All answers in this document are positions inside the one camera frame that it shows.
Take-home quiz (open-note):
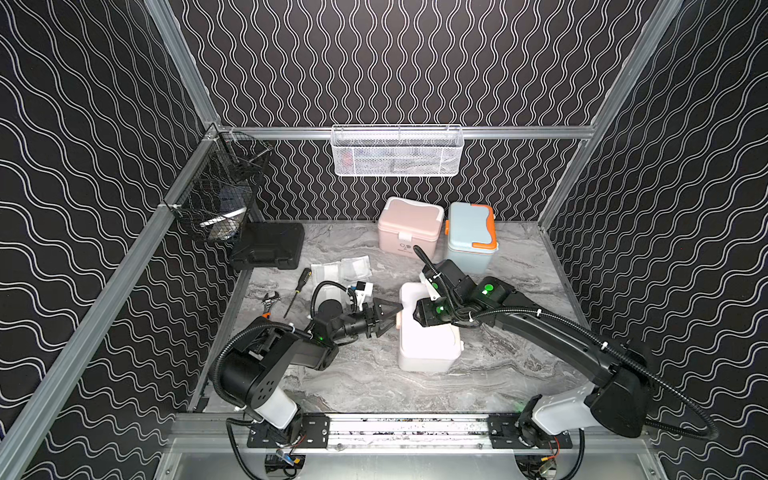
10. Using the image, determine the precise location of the white pink first aid box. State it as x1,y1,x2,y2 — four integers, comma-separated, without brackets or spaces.
396,282,464,373

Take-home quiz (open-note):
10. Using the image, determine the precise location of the white gauze packet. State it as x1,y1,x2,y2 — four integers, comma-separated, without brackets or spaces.
340,255,372,282
311,261,341,284

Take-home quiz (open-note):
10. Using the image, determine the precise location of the blue orange first aid box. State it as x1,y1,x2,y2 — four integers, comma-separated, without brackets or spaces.
445,202,498,274

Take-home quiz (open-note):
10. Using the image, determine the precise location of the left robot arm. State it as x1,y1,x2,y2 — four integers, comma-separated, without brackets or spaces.
208,280,403,433

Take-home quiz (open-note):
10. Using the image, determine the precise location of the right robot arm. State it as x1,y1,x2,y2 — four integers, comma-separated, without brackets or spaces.
413,246,719,440

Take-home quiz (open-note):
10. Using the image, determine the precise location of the black yellow screwdriver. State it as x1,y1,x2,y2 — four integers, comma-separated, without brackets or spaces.
284,267,312,318

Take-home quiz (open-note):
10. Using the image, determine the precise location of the black plastic tool case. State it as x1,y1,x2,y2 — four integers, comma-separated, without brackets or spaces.
229,223,305,271

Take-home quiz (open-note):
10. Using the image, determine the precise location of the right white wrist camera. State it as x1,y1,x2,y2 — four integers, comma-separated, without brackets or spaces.
419,273,441,301

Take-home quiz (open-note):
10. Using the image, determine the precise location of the orange handled adjustable wrench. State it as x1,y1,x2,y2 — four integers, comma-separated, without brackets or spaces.
261,291,280,318

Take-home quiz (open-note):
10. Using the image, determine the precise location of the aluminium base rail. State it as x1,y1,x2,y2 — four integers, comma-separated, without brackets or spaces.
161,411,655,455

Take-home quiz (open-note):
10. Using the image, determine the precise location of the white wire wall basket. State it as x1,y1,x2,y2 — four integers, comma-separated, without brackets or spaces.
330,124,465,177

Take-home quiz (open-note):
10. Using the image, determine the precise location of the black wire wall basket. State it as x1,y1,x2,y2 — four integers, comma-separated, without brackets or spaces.
170,127,275,244

